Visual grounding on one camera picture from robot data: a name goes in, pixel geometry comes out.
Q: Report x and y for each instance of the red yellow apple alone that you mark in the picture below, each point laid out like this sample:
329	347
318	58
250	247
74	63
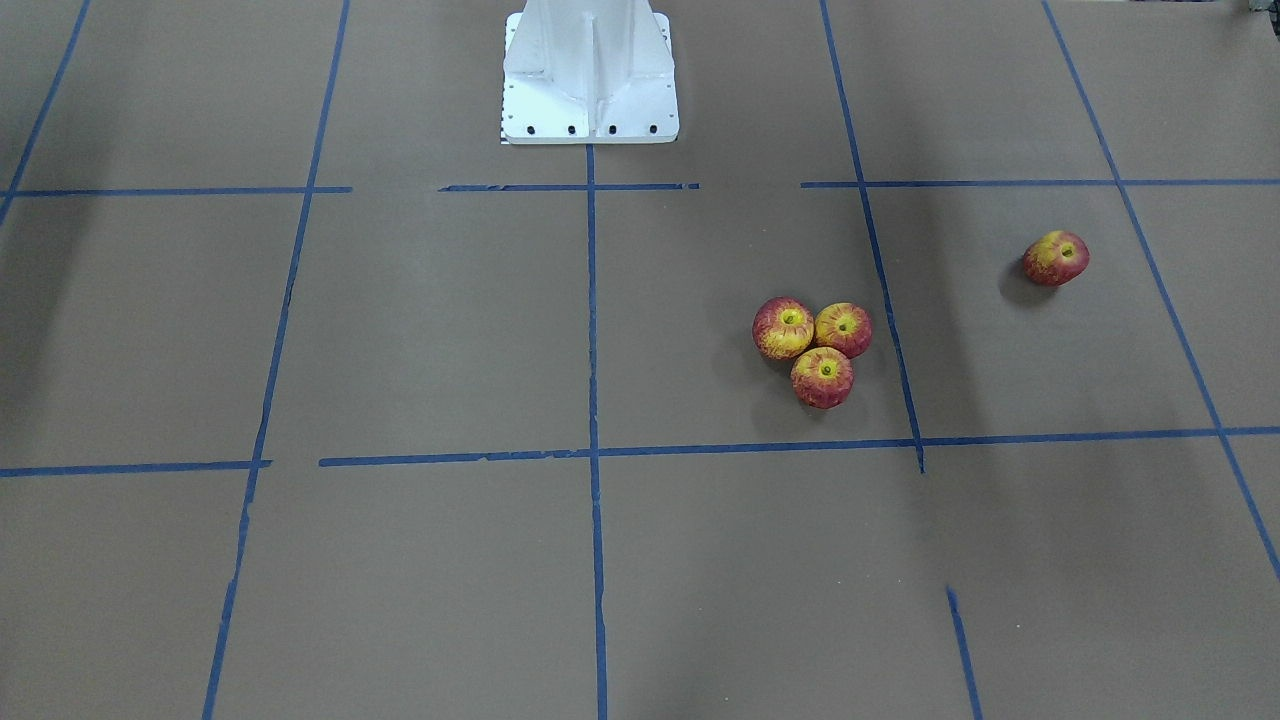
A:
1056	258

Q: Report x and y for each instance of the red yellow apple front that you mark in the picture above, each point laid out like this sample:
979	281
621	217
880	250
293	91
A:
822	377

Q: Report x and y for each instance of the red yellow apple back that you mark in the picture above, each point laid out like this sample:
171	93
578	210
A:
844	326

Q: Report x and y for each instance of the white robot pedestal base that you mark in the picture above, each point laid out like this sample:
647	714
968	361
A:
588	72

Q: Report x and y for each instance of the red yellow apple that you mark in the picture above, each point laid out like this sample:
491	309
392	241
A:
783	328
844	326
822	377

